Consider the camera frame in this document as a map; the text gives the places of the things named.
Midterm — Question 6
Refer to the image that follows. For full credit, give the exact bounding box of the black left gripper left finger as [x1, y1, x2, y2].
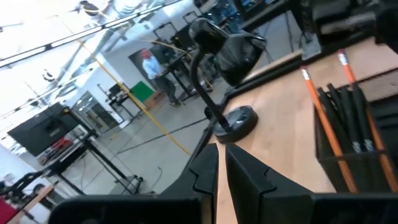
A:
[160, 142, 220, 224]

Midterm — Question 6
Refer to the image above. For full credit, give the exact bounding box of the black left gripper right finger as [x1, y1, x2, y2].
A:
[225, 142, 315, 224]

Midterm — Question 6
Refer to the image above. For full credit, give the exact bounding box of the yellow pencil red eraser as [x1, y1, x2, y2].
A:
[338, 49, 398, 192]
[300, 67, 359, 194]

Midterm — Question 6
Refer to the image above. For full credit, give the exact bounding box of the black mesh desk organizer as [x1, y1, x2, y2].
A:
[313, 67, 398, 194]

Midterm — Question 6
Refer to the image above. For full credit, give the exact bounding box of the green box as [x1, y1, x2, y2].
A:
[129, 80, 155, 103]

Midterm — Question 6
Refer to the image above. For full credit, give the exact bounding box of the black workstation table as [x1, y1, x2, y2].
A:
[161, 46, 215, 100]

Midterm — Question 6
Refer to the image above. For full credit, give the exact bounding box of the person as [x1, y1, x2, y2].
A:
[140, 48, 182, 108]

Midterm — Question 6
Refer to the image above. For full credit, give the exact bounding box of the black desk lamp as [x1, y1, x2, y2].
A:
[188, 17, 268, 144]

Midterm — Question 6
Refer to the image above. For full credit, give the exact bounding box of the black screen on stand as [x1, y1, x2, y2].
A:
[7, 102, 144, 195]

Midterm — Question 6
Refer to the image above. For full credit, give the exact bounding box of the long yellow hanging cable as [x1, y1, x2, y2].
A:
[55, 14, 191, 156]

